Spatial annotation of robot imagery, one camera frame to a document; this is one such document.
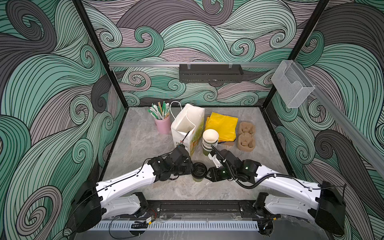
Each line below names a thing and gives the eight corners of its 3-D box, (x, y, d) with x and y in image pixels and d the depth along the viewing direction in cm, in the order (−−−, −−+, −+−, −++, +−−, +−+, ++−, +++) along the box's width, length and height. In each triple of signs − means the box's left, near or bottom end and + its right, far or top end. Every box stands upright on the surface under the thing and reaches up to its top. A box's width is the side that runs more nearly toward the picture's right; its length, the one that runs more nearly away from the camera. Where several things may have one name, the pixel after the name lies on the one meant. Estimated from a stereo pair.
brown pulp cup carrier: (236, 150, 96) (238, 145, 91) (237, 126, 110) (240, 120, 105) (251, 154, 95) (255, 149, 90) (251, 128, 108) (254, 123, 103)
